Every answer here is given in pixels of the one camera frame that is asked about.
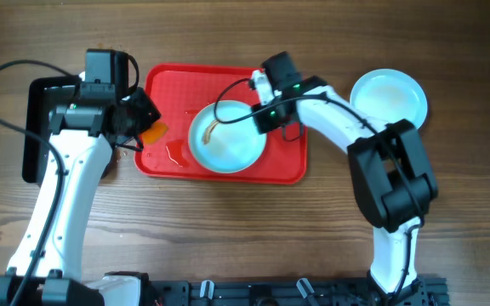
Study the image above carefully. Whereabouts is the orange sponge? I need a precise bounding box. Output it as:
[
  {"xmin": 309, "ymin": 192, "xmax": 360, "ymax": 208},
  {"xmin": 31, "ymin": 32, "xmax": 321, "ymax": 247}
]
[{"xmin": 140, "ymin": 122, "xmax": 168, "ymax": 145}]

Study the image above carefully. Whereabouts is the white plate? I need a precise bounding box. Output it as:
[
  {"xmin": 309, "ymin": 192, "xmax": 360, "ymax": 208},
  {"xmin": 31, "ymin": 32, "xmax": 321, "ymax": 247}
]
[
  {"xmin": 350, "ymin": 69, "xmax": 429, "ymax": 129},
  {"xmin": 188, "ymin": 100, "xmax": 267, "ymax": 173}
]

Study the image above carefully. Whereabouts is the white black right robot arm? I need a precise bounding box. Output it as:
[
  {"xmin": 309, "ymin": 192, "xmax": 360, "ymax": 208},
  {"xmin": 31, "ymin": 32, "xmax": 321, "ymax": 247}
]
[{"xmin": 249, "ymin": 70, "xmax": 438, "ymax": 305}]

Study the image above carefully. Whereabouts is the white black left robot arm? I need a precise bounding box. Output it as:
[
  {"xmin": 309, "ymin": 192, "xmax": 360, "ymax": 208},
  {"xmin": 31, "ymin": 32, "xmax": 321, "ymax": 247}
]
[{"xmin": 0, "ymin": 88, "xmax": 160, "ymax": 305}]

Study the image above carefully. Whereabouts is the red plastic tray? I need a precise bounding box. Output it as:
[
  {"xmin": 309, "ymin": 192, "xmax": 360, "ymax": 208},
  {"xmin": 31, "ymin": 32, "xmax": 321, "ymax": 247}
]
[{"xmin": 134, "ymin": 63, "xmax": 308, "ymax": 184}]

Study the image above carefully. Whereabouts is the black rectangular water tray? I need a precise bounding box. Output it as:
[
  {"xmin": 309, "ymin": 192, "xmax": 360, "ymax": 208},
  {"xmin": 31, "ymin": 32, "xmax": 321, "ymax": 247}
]
[{"xmin": 22, "ymin": 76, "xmax": 82, "ymax": 186}]

